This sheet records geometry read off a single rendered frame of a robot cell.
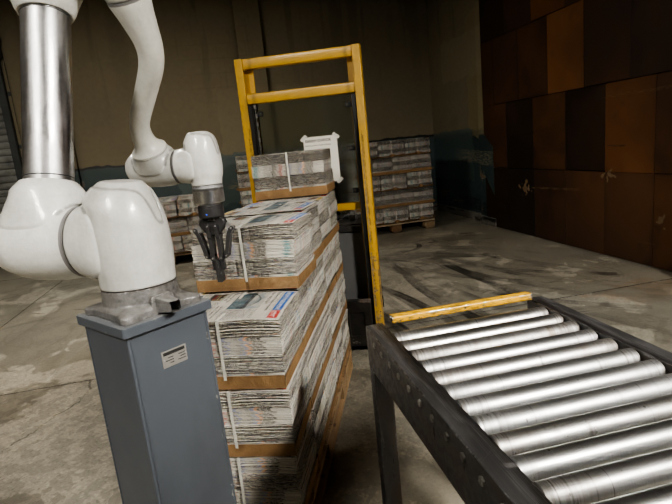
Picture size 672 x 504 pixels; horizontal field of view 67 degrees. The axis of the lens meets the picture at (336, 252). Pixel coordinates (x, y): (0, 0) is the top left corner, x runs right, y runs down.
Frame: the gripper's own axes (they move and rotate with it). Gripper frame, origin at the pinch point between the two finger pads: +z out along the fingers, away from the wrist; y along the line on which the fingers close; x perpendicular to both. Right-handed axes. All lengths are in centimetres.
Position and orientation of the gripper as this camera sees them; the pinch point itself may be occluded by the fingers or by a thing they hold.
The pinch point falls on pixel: (220, 269)
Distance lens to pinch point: 160.4
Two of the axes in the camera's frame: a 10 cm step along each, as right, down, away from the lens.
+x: -1.3, 2.2, -9.7
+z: 1.0, 9.7, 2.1
